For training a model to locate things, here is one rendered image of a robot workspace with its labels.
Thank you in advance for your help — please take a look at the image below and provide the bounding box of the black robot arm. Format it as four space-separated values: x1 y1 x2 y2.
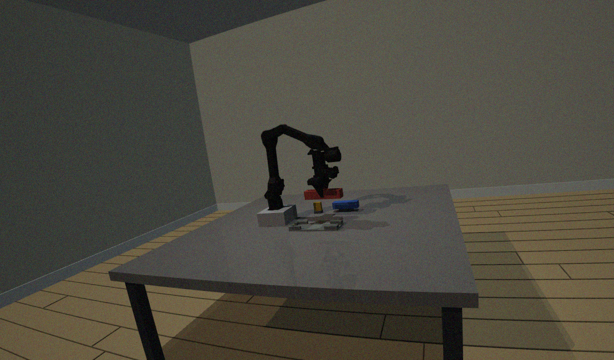
261 124 341 211

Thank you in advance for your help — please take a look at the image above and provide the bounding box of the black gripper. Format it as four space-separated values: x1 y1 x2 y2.
307 163 332 198

